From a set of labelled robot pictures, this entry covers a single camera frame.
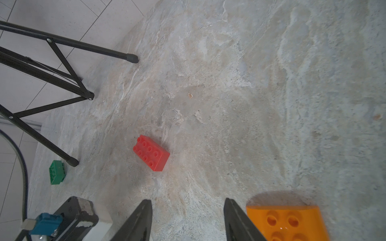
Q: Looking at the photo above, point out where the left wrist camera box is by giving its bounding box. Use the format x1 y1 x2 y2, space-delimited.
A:
21 195 114 241

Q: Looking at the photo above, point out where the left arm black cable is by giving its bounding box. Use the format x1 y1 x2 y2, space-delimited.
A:
0 129 29 224

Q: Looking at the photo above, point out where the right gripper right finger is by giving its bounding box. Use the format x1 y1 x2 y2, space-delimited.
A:
224 198 266 241

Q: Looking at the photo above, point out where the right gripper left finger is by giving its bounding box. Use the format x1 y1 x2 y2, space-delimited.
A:
111 199 152 241

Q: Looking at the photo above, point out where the orange curved lego brick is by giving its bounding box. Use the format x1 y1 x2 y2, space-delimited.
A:
246 206 330 241

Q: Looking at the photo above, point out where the dark green lego brick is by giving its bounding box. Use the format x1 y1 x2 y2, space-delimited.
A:
49 160 66 185

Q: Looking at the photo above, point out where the black perforated music stand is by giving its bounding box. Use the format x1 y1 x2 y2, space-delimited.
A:
1 21 139 167

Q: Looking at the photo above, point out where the red lego brick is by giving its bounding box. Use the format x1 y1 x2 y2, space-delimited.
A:
133 135 170 172

